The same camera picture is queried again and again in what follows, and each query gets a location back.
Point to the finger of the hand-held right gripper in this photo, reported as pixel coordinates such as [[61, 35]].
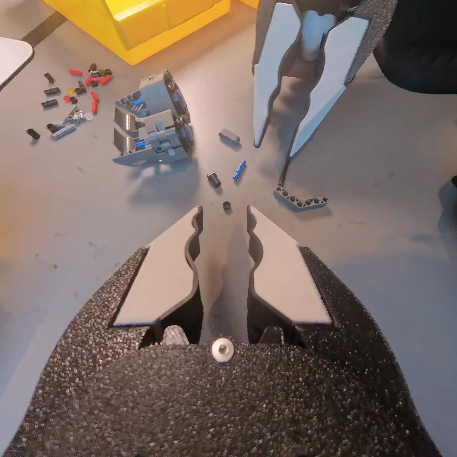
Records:
[[271, 53], [339, 71]]

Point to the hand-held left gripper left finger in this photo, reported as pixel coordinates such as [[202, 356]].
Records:
[[160, 282]]

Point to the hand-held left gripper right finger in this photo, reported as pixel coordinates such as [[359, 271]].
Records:
[[289, 282]]

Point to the yellow ribbed storage bin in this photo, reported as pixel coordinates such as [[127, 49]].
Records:
[[250, 3]]

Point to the grey angled brick beam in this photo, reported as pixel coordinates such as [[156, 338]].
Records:
[[285, 195]]

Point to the dark grey short brick beam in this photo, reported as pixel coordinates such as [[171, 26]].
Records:
[[229, 136]]

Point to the black brick axle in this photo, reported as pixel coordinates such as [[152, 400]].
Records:
[[284, 175]]

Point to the black brick pin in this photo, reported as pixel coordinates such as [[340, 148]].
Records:
[[213, 178]]

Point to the blue brick pin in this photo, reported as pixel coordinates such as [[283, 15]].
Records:
[[239, 170]]

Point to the grey toy brick engine assembly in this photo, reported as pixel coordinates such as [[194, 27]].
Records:
[[157, 92]]

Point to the yellow open-front storage bin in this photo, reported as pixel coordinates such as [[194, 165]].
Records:
[[150, 35]]

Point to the grey toy brick wing assembly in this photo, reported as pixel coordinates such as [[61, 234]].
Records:
[[157, 132]]

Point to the person's right forearm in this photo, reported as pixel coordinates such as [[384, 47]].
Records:
[[421, 46]]

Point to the grey desk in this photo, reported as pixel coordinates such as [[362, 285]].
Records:
[[375, 178]]

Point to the pile of small brick parts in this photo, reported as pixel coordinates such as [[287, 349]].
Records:
[[95, 107]]

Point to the white rounded flat plate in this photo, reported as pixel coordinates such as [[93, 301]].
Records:
[[12, 60]]

